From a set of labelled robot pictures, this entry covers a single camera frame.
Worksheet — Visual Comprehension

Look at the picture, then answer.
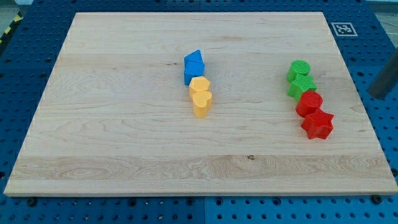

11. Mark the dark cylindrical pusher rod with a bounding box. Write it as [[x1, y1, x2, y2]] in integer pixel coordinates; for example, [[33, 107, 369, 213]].
[[368, 50, 397, 100]]

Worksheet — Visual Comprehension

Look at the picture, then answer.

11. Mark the red star block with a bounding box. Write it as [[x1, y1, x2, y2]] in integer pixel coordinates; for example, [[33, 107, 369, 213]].
[[301, 108, 334, 139]]

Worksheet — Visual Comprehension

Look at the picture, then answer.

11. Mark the green star block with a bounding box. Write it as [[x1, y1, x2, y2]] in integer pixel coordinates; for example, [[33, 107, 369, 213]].
[[287, 75, 317, 102]]

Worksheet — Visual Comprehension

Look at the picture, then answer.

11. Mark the wooden board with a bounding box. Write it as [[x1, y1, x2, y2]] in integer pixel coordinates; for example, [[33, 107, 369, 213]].
[[4, 12, 397, 197]]

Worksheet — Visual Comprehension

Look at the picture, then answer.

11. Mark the white fiducial marker tag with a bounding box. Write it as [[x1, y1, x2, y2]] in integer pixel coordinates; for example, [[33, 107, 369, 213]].
[[331, 22, 358, 37]]

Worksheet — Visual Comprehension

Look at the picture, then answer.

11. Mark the red cylinder block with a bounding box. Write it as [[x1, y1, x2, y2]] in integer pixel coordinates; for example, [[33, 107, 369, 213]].
[[295, 91, 323, 118]]

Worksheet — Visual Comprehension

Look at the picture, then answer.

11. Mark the green cylinder block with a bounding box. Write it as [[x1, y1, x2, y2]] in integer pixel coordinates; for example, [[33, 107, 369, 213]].
[[287, 60, 310, 83]]

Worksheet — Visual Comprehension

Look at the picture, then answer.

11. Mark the yellow heart block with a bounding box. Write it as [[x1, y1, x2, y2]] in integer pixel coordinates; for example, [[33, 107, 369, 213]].
[[192, 91, 213, 118]]

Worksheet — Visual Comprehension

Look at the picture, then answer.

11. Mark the yellow hexagon block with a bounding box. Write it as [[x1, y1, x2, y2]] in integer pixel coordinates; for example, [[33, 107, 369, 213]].
[[189, 76, 211, 98]]

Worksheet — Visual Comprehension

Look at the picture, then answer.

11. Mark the blue triangle block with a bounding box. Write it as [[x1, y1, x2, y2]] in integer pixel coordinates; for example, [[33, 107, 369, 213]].
[[184, 50, 204, 64]]

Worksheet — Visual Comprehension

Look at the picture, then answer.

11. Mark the blue cube block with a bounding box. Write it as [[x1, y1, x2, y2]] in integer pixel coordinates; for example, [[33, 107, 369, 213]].
[[184, 61, 205, 85]]

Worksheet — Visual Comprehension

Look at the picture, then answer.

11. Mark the black yellow hazard tape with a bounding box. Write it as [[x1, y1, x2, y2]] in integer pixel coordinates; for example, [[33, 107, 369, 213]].
[[1, 11, 24, 45]]

